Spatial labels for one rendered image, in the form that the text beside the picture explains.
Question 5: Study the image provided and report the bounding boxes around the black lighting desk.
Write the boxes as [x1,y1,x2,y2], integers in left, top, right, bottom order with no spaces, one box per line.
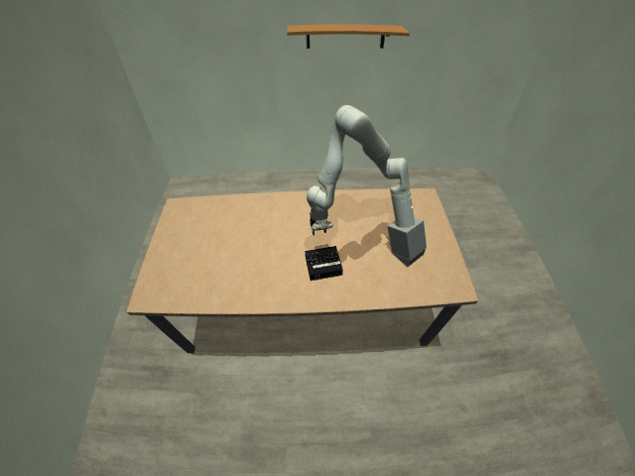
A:
[305,246,343,281]

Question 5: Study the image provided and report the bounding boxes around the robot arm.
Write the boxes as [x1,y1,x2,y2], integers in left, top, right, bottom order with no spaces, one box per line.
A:
[307,105,415,228]

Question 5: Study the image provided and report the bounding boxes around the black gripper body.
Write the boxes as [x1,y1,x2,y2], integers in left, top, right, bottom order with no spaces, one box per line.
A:
[310,210,333,231]

